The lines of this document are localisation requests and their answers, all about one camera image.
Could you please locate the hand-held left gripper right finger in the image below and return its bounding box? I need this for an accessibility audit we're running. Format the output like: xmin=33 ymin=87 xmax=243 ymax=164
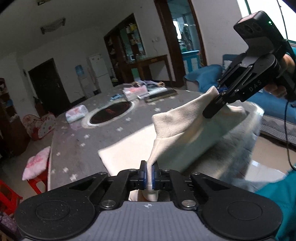
xmin=151 ymin=161 xmax=228 ymax=209

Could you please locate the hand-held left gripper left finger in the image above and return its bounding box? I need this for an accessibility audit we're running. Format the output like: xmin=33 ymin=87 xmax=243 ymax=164
xmin=67 ymin=160 xmax=147 ymax=210

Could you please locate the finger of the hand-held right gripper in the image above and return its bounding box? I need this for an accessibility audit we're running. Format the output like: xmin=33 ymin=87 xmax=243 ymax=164
xmin=217 ymin=53 xmax=249 ymax=90
xmin=203 ymin=88 xmax=243 ymax=118

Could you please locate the cream garment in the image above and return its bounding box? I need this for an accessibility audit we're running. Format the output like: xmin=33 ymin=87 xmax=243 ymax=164
xmin=98 ymin=86 xmax=247 ymax=202

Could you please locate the person's right forearm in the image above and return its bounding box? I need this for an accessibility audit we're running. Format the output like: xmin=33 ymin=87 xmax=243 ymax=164
xmin=286 ymin=45 xmax=296 ymax=61

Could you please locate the person's right hand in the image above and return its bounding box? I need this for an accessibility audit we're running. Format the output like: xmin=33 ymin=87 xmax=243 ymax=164
xmin=265 ymin=54 xmax=296 ymax=98

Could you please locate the blue covered sofa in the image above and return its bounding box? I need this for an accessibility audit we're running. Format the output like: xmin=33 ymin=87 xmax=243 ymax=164
xmin=184 ymin=54 xmax=296 ymax=121

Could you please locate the blue cabinet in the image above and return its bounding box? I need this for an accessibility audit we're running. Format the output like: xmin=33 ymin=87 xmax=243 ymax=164
xmin=181 ymin=50 xmax=201 ymax=73

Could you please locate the long dark box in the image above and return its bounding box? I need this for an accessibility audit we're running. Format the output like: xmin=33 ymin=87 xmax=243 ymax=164
xmin=144 ymin=89 xmax=177 ymax=103

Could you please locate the grey quilted mat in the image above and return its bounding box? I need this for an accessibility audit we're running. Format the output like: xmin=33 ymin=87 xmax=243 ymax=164
xmin=260 ymin=115 xmax=296 ymax=144

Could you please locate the grey fabric bag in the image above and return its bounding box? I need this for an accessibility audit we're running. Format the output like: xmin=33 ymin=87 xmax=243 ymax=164
xmin=133 ymin=80 xmax=166 ymax=89

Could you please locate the round black induction cooktop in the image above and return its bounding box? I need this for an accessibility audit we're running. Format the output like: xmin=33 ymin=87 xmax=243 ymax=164
xmin=81 ymin=100 xmax=136 ymax=128

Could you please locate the wooden desk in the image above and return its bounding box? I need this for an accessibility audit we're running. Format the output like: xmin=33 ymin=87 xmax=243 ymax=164
xmin=128 ymin=54 xmax=173 ymax=82

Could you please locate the small pink tissue pack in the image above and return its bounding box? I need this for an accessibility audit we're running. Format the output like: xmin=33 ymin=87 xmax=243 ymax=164
xmin=122 ymin=85 xmax=148 ymax=100

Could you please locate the large pink white tissue pack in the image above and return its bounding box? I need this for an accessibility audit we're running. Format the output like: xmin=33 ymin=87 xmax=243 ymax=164
xmin=65 ymin=105 xmax=88 ymax=123

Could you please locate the wooden display cabinet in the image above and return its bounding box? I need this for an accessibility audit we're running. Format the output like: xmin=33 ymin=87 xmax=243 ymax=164
xmin=104 ymin=13 xmax=148 ymax=81

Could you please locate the red plastic stool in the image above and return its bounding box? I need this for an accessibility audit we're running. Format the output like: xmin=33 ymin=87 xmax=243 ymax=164
xmin=0 ymin=179 xmax=23 ymax=216
xmin=27 ymin=171 xmax=49 ymax=194

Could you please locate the white water dispenser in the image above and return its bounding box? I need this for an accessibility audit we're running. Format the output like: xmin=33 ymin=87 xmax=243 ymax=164
xmin=77 ymin=76 xmax=90 ymax=98

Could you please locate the pink checked cushion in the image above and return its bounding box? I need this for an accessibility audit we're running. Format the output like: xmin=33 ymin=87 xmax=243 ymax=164
xmin=22 ymin=146 xmax=51 ymax=181

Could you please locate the white refrigerator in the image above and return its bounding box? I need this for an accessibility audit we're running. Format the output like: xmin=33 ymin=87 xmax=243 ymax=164
xmin=87 ymin=54 xmax=111 ymax=93

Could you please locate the dotted children's play tent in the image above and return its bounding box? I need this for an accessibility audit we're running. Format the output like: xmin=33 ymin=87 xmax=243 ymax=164
xmin=22 ymin=112 xmax=56 ymax=141

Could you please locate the person's teal clothing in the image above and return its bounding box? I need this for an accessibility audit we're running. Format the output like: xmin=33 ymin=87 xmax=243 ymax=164
xmin=254 ymin=171 xmax=296 ymax=241

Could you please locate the dark wooden door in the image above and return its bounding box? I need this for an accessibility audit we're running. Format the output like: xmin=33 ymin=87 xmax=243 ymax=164
xmin=28 ymin=58 xmax=70 ymax=114

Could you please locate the ceiling lamp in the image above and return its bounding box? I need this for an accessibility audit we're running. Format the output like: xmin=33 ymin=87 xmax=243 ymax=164
xmin=40 ymin=19 xmax=66 ymax=34

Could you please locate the wooden door frame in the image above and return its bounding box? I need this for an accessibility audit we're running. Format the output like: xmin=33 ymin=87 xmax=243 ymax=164
xmin=154 ymin=0 xmax=207 ymax=88

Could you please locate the black cable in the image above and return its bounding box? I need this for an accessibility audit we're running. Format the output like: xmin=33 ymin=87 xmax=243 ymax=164
xmin=284 ymin=98 xmax=296 ymax=170

